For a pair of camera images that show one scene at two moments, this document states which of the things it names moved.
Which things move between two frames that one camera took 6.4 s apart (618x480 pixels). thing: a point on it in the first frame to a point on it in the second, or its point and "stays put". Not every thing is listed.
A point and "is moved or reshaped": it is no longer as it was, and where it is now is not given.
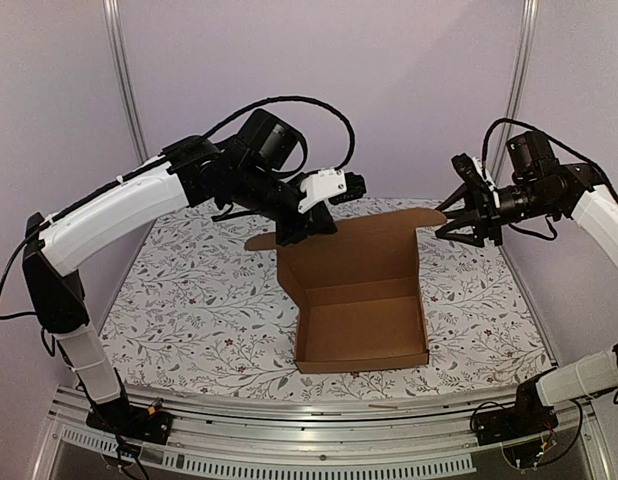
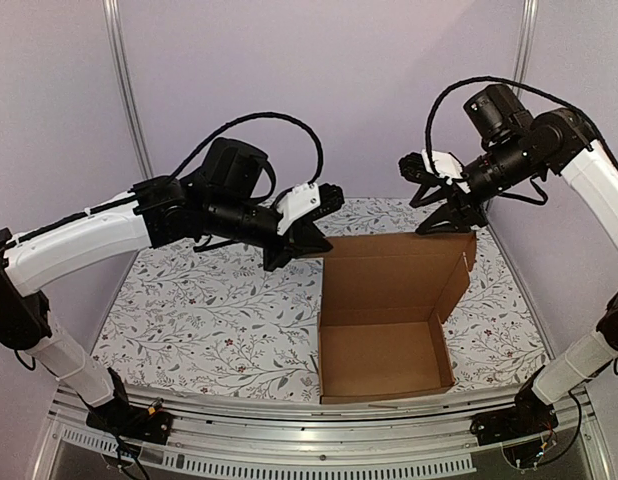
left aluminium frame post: x=114 y=20 stays put
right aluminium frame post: x=520 y=66 stays put
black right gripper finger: x=455 y=197 to x=439 y=195
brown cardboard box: x=358 y=292 is moved or reshaped
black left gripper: x=318 y=221 to x=313 y=241
